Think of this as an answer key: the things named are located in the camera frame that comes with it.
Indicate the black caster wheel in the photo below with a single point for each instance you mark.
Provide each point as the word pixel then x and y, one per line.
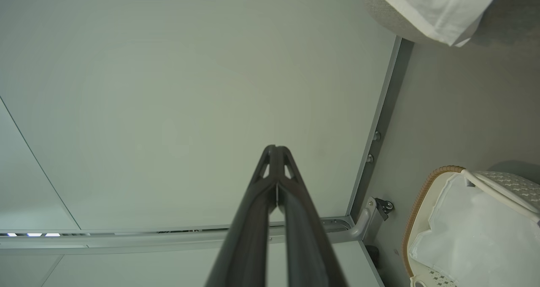
pixel 384 207

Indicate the grey fabric sofa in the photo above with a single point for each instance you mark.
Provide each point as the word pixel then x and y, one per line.
pixel 379 12

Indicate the white garment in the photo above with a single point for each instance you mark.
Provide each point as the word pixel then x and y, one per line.
pixel 438 8

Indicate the grey partition rail with bolts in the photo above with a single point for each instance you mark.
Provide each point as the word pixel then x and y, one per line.
pixel 382 126

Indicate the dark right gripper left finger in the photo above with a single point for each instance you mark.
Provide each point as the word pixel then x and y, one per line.
pixel 247 236

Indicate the grey curved partition foot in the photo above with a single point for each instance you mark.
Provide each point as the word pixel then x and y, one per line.
pixel 358 228

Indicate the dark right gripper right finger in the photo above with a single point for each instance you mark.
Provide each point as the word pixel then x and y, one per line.
pixel 308 240

